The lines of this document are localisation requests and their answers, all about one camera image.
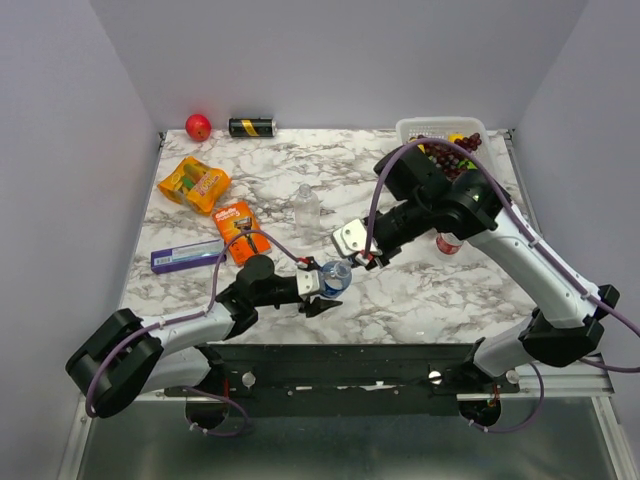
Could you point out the orange razor box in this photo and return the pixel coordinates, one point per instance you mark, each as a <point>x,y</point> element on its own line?
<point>239,229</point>

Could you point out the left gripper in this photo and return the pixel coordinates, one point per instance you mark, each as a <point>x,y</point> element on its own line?
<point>317,307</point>

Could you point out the purple toothpaste box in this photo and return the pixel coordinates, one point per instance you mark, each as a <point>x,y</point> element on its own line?
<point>186,256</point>

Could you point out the red label plastic bottle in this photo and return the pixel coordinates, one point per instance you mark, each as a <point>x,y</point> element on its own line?
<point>448,243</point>

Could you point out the blue label plastic bottle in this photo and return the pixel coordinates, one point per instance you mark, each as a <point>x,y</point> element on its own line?
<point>337,277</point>

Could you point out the green apple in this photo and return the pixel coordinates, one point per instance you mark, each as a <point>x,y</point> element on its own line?
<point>466,165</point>

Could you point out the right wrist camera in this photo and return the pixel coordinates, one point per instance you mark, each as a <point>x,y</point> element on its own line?
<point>348,237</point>

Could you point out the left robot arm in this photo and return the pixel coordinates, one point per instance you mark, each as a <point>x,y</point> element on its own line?
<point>114,365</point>

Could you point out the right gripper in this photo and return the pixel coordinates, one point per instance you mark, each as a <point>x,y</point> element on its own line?
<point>381,256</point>

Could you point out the black gold can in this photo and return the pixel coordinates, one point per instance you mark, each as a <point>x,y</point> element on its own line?
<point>252,127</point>

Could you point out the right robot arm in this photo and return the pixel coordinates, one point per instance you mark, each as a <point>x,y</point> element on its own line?
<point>565,325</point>

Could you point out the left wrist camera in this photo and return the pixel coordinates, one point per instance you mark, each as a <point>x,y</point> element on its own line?
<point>309,283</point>

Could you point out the yellow lemon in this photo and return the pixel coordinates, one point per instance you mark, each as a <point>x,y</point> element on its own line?
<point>455,138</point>

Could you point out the clear empty plastic bottle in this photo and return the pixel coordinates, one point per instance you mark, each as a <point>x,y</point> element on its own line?
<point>306,209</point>

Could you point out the white fruit basket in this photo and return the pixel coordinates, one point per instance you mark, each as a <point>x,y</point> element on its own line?
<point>491,151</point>

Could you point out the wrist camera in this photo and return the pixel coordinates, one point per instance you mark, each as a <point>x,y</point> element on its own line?
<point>348,237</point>
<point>309,283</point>

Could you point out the orange snack bag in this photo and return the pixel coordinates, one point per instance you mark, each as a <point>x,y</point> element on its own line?
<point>195,185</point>

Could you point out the red apple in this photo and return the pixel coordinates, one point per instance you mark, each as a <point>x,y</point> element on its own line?
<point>198,127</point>

